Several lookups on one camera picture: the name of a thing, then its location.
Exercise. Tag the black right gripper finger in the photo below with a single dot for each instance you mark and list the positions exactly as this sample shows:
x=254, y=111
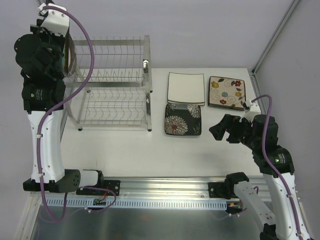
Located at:
x=220, y=128
x=232, y=138

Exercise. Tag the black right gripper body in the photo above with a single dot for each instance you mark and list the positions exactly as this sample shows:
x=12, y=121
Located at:
x=230, y=128

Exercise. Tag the round silver-rimmed cream plate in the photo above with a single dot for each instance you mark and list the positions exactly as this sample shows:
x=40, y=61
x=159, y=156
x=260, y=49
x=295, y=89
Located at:
x=72, y=56

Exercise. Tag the dark square teal-centre plate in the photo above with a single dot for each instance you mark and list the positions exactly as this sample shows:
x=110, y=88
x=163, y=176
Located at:
x=66, y=55

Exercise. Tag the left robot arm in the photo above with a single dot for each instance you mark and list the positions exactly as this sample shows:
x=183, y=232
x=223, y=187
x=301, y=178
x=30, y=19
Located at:
x=40, y=56

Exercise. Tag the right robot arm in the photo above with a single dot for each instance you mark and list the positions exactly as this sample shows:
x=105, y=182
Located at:
x=275, y=163

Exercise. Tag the stainless steel dish rack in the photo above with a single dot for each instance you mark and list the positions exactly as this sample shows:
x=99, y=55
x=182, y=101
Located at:
x=118, y=93

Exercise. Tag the cream floral square plate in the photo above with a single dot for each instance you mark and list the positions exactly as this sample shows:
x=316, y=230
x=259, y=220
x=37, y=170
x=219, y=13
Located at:
x=229, y=93

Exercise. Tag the black chrysanthemum square plate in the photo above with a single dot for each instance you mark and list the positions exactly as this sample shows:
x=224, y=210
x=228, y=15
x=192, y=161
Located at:
x=183, y=119

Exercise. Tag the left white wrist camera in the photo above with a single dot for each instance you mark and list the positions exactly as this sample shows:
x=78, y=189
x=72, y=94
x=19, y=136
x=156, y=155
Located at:
x=54, y=21

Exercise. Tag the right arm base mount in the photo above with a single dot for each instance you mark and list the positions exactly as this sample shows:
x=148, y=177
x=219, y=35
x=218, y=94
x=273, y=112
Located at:
x=220, y=190

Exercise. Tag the aluminium frame rail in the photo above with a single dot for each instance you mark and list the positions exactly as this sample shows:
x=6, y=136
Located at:
x=170, y=188

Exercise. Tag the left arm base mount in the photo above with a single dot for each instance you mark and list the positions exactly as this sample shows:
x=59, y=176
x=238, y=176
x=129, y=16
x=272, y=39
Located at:
x=112, y=185

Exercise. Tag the white slotted cable duct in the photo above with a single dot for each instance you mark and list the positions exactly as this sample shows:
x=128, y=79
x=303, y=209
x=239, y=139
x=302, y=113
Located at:
x=127, y=203

